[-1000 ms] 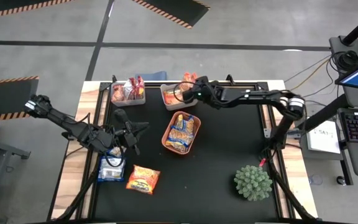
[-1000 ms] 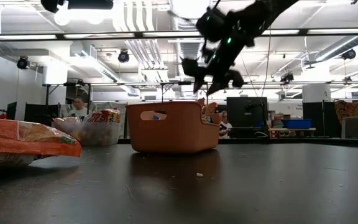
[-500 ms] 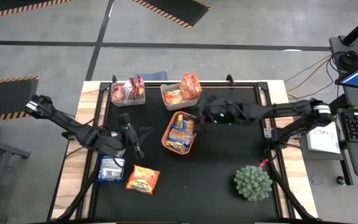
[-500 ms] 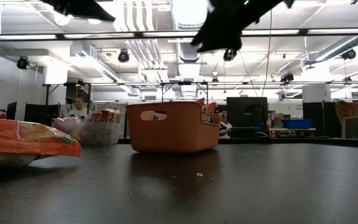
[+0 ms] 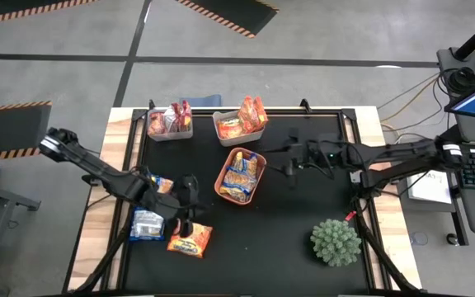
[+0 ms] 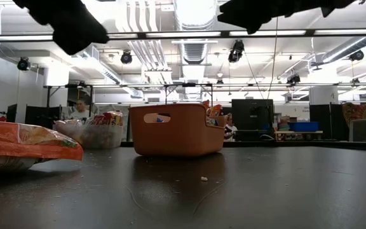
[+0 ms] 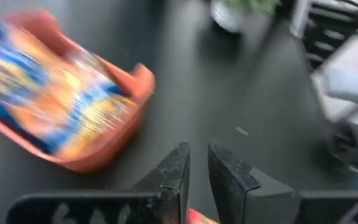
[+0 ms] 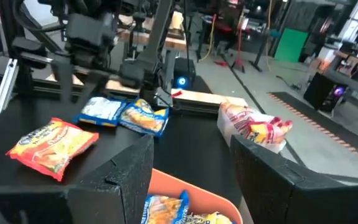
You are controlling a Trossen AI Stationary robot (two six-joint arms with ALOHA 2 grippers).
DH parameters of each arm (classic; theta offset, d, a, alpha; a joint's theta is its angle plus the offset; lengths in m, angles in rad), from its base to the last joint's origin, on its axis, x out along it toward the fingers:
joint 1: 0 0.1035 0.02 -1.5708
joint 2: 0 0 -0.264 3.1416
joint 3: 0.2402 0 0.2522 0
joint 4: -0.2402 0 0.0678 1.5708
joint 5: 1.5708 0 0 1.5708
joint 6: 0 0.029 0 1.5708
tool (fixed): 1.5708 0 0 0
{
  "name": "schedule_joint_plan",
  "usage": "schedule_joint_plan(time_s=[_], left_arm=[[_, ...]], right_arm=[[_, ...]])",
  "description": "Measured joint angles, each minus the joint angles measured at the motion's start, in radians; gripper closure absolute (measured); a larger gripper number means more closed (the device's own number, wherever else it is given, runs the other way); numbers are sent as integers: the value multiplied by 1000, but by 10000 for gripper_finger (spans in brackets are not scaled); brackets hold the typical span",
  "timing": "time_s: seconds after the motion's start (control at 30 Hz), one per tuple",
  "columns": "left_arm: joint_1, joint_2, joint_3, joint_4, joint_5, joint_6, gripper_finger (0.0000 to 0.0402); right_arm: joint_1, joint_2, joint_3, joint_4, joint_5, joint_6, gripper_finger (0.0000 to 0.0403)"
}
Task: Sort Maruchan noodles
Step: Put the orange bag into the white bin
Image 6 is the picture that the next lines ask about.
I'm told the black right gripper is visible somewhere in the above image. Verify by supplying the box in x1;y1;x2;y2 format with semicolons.
217;0;357;35

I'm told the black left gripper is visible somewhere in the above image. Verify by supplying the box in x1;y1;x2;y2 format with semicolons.
13;0;109;55

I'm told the black ceiling spotlight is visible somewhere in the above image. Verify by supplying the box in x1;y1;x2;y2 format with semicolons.
17;57;31;71
228;39;245;64
120;50;133;65
349;50;365;62
287;74;301;86

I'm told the black beam with light strips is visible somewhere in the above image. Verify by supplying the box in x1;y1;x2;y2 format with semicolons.
0;29;366;43

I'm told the black metal truss stand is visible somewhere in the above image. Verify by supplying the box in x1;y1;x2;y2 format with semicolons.
43;83;214;128

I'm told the person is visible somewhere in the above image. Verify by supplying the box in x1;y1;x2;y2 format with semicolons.
224;113;238;142
69;99;91;121

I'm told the black partition panel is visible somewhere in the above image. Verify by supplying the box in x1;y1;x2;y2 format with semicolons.
6;104;63;128
309;103;342;141

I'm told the translucent plastic bin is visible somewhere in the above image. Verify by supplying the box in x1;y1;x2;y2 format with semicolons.
52;119;124;150

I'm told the black flat screen monitor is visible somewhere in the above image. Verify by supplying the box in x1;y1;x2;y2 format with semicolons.
231;99;275;141

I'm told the white round column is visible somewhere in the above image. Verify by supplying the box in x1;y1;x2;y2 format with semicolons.
309;86;339;106

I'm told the blue storage box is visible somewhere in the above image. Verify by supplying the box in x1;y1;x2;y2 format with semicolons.
289;121;320;132

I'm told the wooden side table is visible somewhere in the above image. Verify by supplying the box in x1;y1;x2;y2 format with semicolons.
274;130;324;141

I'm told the orange plastic bin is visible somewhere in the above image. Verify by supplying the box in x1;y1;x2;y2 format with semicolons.
128;103;226;158

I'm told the orange patterned fabric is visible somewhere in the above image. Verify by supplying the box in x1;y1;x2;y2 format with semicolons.
341;102;366;128

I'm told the silver round ceiling duct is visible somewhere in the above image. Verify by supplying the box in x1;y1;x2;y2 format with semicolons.
173;0;218;74
322;35;366;64

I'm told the black aluminium rig frame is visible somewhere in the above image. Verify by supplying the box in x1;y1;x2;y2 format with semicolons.
119;141;366;151

